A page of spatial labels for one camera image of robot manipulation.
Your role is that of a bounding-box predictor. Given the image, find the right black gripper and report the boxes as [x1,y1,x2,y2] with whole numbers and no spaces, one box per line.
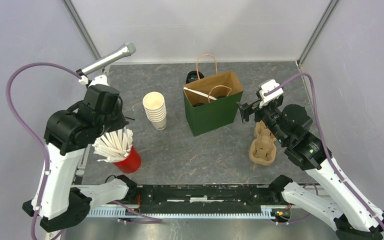
[237,96,290,145]

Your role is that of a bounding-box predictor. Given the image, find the green paper bag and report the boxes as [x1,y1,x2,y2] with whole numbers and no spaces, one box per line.
[182,60,244,137]

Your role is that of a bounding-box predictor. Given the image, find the white paper straw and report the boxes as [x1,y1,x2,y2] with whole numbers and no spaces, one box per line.
[183,87,217,102]

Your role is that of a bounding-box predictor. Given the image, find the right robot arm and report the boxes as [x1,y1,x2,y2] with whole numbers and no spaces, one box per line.
[238,98,384,240]

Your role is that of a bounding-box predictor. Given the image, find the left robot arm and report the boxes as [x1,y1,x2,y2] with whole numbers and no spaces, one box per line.
[22,84,137,233]

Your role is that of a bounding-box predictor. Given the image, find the brown cardboard cup carriers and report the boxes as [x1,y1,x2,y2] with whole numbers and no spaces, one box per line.
[248,121,277,166]

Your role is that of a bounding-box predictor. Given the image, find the stack of black lids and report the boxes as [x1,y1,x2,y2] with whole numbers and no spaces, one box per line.
[185,70,205,84]

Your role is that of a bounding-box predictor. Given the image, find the stack of white paper cups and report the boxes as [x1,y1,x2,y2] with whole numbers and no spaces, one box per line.
[142,91,167,131]

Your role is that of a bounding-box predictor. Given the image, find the silver microphone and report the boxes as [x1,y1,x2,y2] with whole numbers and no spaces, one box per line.
[75,42,137,76]

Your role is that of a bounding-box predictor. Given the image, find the red cup with straws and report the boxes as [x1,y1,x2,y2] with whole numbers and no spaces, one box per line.
[92,127,142,174]

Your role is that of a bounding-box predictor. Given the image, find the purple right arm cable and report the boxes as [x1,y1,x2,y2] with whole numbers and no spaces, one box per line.
[264,72,384,240]

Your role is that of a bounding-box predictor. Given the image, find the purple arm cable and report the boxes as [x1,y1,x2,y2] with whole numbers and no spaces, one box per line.
[5,62,84,240]
[264,72,384,240]

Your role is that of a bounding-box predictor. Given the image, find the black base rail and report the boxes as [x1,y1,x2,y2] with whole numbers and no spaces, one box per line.
[88,184,292,223]

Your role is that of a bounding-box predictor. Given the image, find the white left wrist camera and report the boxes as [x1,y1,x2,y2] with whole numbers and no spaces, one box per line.
[78,74,109,88]

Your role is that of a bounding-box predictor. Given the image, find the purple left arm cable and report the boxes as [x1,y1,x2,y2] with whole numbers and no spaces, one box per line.
[5,62,84,240]

